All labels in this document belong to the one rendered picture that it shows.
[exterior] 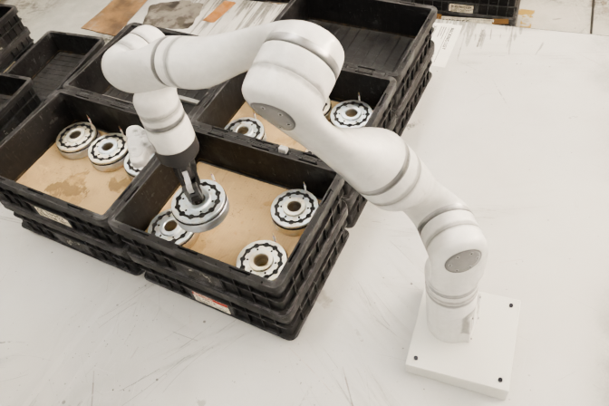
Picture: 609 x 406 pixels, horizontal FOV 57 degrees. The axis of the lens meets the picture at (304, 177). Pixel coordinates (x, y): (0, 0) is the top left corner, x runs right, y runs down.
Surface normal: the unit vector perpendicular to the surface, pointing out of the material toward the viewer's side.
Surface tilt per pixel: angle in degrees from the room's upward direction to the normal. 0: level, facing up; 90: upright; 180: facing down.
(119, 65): 67
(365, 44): 0
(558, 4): 0
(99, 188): 0
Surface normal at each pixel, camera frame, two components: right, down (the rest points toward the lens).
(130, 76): -0.34, 0.66
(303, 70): 0.34, -0.10
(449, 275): 0.04, 0.79
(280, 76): -0.04, -0.25
